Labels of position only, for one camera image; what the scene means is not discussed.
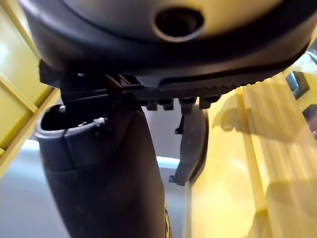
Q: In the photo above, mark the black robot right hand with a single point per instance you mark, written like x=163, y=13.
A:
x=104, y=173

